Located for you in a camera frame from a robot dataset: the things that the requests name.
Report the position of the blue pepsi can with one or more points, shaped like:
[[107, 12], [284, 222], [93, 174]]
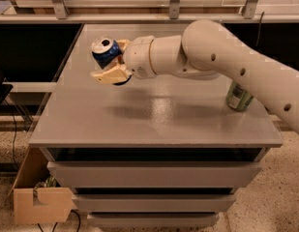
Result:
[[105, 49]]

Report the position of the cardboard box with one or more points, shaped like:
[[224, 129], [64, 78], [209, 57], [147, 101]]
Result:
[[34, 205]]

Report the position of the grey drawer cabinet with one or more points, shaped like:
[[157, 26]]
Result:
[[156, 152]]

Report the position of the metal shelf frame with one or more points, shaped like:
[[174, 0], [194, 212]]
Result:
[[125, 11]]

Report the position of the green soda can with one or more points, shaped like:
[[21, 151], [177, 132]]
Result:
[[238, 98]]

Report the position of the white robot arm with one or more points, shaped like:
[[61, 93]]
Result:
[[204, 50]]

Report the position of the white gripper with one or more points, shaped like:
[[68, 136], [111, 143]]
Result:
[[138, 58]]

